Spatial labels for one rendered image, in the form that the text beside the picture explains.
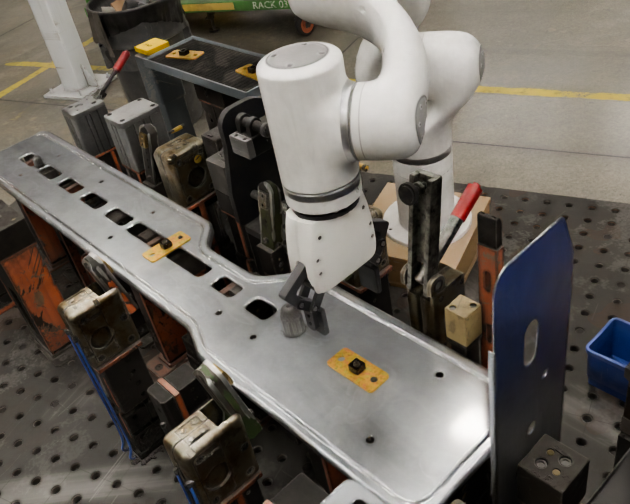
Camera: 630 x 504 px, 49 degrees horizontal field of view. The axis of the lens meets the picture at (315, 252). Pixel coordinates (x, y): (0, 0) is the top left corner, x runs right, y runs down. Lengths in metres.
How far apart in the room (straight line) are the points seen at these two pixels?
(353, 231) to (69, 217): 0.79
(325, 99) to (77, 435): 0.95
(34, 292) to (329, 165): 0.94
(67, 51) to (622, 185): 3.41
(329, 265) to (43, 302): 0.88
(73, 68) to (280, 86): 4.29
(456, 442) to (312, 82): 0.44
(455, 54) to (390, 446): 0.71
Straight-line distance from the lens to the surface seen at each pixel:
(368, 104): 0.66
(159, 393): 1.00
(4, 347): 1.71
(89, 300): 1.12
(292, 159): 0.69
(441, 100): 1.30
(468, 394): 0.89
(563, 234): 0.60
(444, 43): 1.28
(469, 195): 0.97
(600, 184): 3.09
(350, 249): 0.78
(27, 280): 1.50
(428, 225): 0.89
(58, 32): 4.84
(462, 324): 0.90
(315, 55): 0.67
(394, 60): 0.67
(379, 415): 0.88
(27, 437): 1.48
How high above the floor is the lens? 1.68
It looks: 37 degrees down
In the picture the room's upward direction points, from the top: 12 degrees counter-clockwise
